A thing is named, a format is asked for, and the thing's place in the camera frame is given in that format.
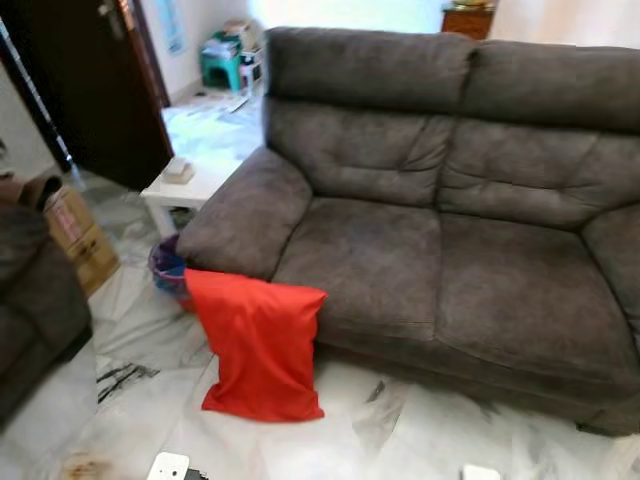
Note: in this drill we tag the red pillow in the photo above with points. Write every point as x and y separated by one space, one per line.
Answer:
258 345

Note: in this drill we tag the grey-brown fabric two-seat sofa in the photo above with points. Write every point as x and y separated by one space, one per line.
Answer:
430 250

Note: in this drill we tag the printed papers on floor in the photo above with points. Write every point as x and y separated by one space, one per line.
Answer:
222 101

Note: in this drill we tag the purple waste bin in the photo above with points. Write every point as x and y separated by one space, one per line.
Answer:
167 268

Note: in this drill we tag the plain cardboard box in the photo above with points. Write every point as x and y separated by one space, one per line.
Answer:
98 262

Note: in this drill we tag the white side table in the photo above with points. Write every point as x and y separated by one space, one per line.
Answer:
195 190

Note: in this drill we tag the cardboard box with red tape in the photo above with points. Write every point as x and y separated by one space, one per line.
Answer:
68 220

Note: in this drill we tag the beige tissue box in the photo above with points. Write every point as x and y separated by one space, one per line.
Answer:
178 171

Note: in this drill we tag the brown boots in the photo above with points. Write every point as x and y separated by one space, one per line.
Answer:
42 190

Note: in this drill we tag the dark wooden door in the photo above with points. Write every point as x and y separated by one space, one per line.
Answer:
95 85

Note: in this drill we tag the green plastic stool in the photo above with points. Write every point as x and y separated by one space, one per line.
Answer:
220 68

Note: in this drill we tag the brown wooden cabinet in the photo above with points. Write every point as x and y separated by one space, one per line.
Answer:
468 20

